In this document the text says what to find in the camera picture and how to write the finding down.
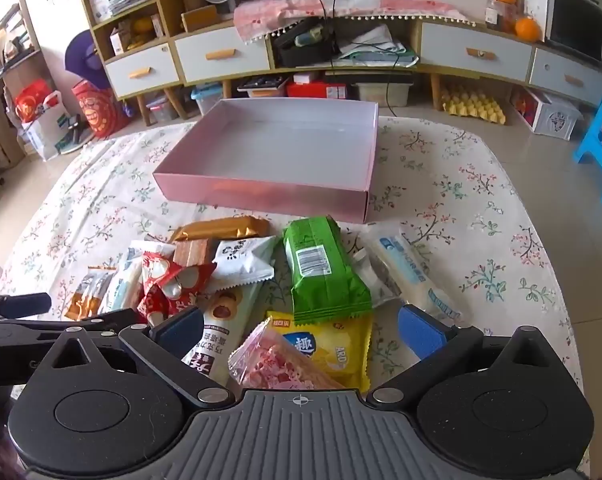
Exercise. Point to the storage box blue lid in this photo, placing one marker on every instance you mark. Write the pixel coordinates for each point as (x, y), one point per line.
(206, 102)

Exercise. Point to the gold wafer packet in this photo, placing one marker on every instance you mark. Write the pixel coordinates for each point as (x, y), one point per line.
(216, 229)

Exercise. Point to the clear storage box black lid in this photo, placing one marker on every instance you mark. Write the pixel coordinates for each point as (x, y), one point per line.
(261, 85)

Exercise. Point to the long white tart packet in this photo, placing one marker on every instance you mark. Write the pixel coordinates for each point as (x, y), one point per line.
(221, 320)

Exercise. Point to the white paper bag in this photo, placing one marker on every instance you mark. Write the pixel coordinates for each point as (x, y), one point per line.
(43, 135)

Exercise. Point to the brown cardboard box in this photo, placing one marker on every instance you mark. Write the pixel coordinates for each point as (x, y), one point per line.
(199, 19)

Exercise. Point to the white cabinet drawer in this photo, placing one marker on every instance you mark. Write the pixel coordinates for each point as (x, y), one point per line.
(141, 70)
(221, 55)
(568, 77)
(476, 52)

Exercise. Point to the small clear storage box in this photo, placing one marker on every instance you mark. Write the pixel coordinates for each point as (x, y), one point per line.
(163, 107)

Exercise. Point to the red white snack packet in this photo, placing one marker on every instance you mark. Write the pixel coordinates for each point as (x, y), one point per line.
(166, 285)

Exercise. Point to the red gift bag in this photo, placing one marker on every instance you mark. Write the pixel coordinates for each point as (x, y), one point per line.
(31, 102)

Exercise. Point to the black case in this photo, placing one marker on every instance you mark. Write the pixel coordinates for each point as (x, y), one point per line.
(301, 55)

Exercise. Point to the white packet black print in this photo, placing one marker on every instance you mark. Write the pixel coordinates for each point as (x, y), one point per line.
(241, 260)

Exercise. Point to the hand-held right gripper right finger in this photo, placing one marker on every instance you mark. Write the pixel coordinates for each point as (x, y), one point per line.
(421, 330)

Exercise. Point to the small white red box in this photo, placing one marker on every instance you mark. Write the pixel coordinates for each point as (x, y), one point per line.
(306, 77)

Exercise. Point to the clear bread packet blue label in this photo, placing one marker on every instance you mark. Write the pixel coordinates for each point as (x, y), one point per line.
(411, 265)

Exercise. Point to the pink cardboard box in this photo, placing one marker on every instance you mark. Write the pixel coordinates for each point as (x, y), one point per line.
(261, 195)

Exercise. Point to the yellow egg tray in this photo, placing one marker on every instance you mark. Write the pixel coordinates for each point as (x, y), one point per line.
(473, 105)

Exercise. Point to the orange white snack packet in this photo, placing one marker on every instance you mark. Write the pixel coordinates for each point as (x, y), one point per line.
(88, 295)

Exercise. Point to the brown wafer packet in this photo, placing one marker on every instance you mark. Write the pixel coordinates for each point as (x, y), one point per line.
(193, 251)

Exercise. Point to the clear pink candy bag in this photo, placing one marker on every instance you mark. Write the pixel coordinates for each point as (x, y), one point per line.
(276, 360)

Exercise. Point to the pink cloth with pompoms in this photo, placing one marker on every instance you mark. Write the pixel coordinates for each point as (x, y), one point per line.
(291, 10)

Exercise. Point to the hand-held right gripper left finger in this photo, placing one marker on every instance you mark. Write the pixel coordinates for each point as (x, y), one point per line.
(181, 332)

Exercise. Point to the folded cloths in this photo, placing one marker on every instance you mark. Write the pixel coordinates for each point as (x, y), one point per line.
(376, 40)

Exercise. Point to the yellow biscuit packet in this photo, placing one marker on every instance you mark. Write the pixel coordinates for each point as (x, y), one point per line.
(331, 355)

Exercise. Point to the microwave oven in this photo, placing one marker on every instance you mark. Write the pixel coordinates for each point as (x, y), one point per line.
(581, 25)

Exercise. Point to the green snack packet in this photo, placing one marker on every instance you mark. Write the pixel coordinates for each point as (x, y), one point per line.
(316, 280)

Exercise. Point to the white patterned box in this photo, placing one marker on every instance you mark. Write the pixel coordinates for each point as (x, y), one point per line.
(556, 120)

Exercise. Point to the floral tablecloth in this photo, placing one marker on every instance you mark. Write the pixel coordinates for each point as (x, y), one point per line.
(481, 210)

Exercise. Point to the small white carton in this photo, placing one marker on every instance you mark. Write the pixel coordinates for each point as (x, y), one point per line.
(120, 40)

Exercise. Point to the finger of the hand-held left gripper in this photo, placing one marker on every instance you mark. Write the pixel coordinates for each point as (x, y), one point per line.
(16, 306)
(21, 335)

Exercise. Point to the wooden bookshelf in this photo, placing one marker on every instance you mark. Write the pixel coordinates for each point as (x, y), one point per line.
(11, 75)

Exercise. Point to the wooden tv cabinet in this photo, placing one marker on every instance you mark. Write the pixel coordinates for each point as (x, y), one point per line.
(161, 0)

